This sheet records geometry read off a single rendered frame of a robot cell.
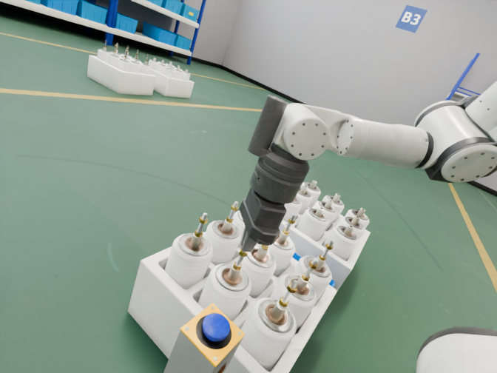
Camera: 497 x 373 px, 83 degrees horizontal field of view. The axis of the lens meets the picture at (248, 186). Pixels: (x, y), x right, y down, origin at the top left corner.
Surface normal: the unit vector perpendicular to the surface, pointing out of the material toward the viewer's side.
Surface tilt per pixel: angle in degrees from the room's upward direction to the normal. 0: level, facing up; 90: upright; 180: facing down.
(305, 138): 90
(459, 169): 111
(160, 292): 90
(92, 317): 0
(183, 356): 90
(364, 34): 90
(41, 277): 0
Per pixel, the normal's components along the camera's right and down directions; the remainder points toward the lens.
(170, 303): -0.55, 0.17
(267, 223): 0.22, 0.50
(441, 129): -0.78, -0.44
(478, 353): -0.30, -0.95
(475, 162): -0.03, 0.74
